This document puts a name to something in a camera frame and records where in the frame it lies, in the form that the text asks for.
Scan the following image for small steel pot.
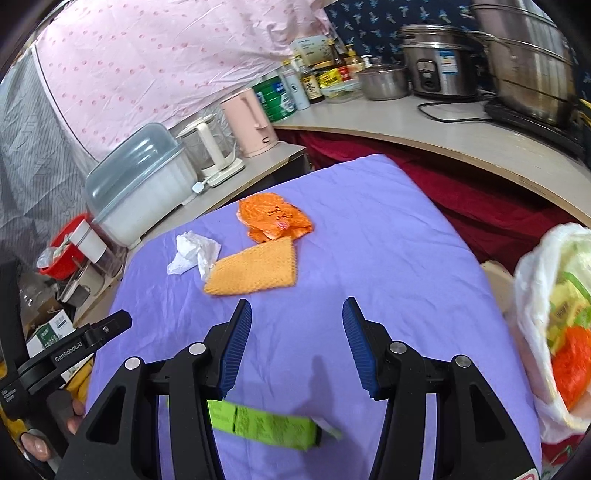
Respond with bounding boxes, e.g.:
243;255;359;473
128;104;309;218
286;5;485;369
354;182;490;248
353;58;411;101

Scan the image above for light green packet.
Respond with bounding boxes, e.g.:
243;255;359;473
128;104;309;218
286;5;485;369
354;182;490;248
205;399;343;452

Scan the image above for beige cardboard box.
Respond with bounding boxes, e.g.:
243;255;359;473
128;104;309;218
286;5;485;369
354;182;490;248
480;260;520;319

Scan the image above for grey patterned curtain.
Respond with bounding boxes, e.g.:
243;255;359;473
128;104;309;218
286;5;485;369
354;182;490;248
0;46;98;259

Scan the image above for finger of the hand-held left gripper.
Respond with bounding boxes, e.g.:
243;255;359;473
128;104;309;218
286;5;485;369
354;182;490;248
88;310;133;350

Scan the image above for small green white box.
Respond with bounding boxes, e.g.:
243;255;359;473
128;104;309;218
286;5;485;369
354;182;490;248
25;309;77;358

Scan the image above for yellow cloth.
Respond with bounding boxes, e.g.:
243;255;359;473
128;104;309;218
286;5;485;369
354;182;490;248
60;362;95;407

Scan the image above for white green carton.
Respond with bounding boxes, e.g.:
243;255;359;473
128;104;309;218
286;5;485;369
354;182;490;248
290;34;334;68

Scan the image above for clear canister white lid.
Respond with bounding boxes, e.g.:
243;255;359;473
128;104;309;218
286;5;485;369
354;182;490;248
69;219;127;289

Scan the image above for red-orange plastic bag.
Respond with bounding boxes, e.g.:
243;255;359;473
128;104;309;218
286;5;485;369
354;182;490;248
551;325;591;411

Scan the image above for white slim bottle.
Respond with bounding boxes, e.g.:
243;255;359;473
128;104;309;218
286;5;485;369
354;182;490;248
281;62;311;110

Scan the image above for purple tablecloth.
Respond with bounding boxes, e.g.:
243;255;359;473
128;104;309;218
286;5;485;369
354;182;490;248
85;154;543;480

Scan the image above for navy printed cloth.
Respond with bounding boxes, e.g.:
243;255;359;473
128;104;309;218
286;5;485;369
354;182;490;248
323;0;591;112

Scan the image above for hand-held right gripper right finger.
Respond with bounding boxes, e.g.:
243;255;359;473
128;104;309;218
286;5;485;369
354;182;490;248
342;296;541;480

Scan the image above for person's left hand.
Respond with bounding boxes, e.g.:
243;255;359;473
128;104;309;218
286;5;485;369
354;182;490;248
21;401;88;461

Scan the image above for red cloth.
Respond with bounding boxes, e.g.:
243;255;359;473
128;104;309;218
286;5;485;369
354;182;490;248
274;128;583;268

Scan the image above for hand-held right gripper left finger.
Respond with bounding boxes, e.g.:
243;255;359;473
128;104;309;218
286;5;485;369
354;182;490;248
55;299;254;480

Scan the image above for orange snack wrapper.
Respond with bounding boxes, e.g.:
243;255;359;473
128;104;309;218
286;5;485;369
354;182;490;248
237;193;314;243

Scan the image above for large steel steamer pot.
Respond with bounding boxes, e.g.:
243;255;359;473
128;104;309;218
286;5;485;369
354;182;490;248
468;0;580;127

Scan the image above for dark sauce bottle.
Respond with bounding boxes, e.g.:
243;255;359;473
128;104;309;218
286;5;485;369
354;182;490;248
298;55;325;103

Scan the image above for black induction cooker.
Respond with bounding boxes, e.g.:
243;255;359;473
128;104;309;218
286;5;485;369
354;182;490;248
482;99;587;158

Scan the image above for clear food container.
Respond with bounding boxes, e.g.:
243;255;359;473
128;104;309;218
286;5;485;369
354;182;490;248
320;79;365;103

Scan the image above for red plastic basin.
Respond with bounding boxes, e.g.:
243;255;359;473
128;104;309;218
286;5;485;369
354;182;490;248
37;213;90;280

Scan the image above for black power cable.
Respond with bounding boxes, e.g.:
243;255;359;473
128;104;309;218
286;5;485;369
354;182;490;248
418;90;497;123

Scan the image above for orange woven cloth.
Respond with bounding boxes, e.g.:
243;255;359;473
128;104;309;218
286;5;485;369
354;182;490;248
203;237;297;296

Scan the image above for green tin can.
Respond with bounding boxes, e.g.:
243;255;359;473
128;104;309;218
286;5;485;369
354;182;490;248
252;74;297;123

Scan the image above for white glass electric kettle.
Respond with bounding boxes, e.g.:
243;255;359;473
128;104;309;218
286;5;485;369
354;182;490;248
177;116;245;188

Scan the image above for yellow-green snack packet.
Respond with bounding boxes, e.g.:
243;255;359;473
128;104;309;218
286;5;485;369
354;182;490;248
547;272;591;352

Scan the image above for white storage box grey lid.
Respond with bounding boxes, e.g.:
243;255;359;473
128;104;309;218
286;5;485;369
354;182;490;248
84;124;199;247

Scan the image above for pink electric kettle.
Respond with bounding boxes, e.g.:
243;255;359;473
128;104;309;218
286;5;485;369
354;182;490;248
220;88;278;158

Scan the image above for brown sauce bottle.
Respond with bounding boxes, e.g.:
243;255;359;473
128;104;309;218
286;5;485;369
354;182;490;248
344;46;365;77

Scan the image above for pink dotted sheet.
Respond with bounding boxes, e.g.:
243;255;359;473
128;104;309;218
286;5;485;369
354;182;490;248
34;0;333;162

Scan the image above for white plastic bin bag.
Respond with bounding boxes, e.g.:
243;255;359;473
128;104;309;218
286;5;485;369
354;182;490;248
513;223;591;444

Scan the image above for steel rice cooker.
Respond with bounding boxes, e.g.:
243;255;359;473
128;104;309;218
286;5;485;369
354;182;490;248
397;23;481;100

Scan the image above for white tissue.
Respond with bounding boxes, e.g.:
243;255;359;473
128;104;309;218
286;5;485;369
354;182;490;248
166;231;222;280

